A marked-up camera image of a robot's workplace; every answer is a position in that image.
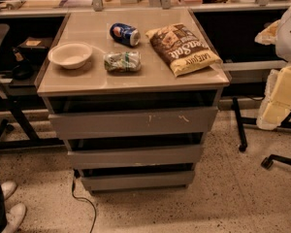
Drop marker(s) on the grey drawer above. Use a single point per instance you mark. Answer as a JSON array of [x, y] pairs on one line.
[[135, 157], [133, 123], [119, 182]]

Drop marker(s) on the crushed green white can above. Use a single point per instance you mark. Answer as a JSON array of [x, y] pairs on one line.
[[127, 61]]

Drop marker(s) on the grey drawer cabinet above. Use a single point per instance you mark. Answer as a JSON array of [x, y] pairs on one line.
[[91, 89]]

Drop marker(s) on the grey top drawer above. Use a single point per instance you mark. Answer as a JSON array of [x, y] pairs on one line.
[[133, 123]]

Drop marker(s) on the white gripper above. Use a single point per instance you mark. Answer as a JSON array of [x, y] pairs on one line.
[[289, 36]]

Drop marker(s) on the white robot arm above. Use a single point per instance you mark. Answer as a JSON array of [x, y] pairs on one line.
[[283, 38]]

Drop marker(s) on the black bottle on shelf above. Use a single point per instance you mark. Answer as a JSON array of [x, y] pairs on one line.
[[23, 69]]

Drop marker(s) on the white paper bowl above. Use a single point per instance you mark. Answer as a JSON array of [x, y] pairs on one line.
[[70, 55]]

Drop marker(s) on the grey bottom drawer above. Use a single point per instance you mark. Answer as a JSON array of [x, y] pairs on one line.
[[119, 182]]

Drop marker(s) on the blue soda can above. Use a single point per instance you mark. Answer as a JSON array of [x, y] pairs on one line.
[[125, 34]]

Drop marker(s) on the upper white shoe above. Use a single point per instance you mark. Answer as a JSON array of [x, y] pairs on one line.
[[8, 189]]

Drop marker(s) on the brown yellow chip bag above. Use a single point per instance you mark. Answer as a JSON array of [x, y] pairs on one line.
[[181, 49]]

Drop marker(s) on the black box on shelf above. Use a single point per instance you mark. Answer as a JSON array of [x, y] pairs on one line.
[[35, 49]]

